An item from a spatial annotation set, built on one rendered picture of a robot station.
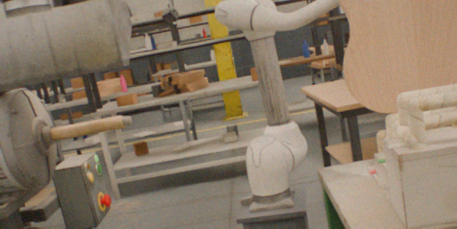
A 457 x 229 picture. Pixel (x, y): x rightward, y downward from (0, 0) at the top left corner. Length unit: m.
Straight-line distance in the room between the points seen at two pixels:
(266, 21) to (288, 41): 10.36
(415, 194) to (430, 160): 0.08
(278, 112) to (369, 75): 0.76
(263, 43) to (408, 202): 1.15
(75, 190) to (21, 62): 0.53
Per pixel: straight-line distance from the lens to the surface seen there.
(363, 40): 1.41
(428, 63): 1.46
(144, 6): 12.42
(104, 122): 1.25
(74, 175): 1.53
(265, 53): 2.08
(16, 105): 1.26
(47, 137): 1.29
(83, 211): 1.56
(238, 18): 1.93
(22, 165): 1.24
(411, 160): 1.10
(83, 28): 1.09
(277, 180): 1.97
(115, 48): 1.07
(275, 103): 2.10
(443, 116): 1.29
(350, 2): 1.40
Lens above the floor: 1.42
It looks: 12 degrees down
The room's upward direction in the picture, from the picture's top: 11 degrees counter-clockwise
